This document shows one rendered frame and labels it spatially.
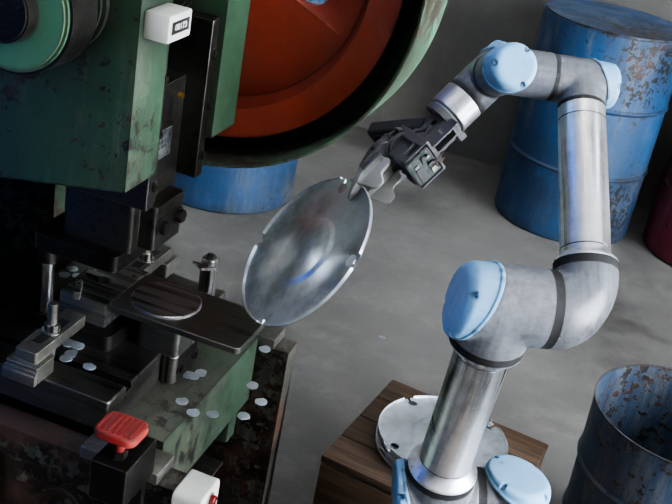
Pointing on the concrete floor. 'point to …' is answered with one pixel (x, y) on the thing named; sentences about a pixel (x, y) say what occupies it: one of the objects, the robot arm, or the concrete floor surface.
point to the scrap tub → (626, 440)
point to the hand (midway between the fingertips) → (353, 194)
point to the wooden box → (366, 466)
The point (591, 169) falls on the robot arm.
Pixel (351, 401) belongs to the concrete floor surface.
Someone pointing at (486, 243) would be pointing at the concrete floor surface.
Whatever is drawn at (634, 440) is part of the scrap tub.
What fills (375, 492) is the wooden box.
